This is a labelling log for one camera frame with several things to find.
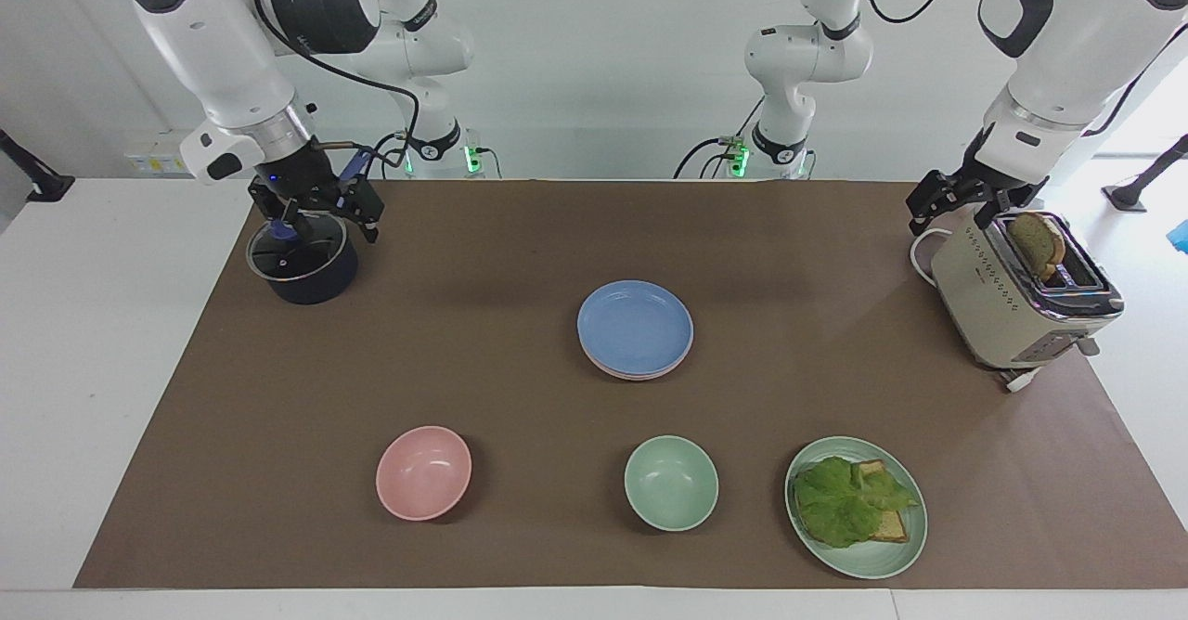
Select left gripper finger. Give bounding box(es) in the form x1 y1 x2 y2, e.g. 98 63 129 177
906 170 972 237
971 182 1052 232

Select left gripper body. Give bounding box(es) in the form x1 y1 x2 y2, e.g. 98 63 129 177
960 131 1038 207

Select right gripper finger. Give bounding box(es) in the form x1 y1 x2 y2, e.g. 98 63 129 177
247 183 304 243
334 176 385 244

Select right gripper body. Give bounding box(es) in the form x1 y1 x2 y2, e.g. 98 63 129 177
257 142 344 219

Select brown bread slice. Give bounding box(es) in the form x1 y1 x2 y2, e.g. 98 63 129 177
1008 212 1067 283

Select glass pot lid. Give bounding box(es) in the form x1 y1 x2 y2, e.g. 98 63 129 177
245 213 350 283

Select dark blue pot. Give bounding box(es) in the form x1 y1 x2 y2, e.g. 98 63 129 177
249 214 361 306

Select beige toaster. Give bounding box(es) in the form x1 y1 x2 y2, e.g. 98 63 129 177
930 209 1127 371

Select black stand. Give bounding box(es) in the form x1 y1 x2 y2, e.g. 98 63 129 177
1102 134 1188 213
0 127 76 204

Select pink bowl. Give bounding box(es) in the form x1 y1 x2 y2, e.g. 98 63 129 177
375 425 473 523

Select blue plate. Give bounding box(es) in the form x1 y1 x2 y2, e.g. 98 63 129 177
576 279 695 376

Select pink plate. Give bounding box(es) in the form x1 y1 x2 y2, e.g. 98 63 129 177
581 346 693 382

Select green lettuce leaf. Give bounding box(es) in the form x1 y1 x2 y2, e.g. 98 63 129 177
793 455 921 549

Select toast slice with lettuce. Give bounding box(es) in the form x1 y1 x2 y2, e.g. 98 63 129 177
856 459 911 544

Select green plate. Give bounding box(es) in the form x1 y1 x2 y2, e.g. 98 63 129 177
784 435 929 581

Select green bowl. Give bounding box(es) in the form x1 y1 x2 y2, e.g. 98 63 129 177
623 434 720 534

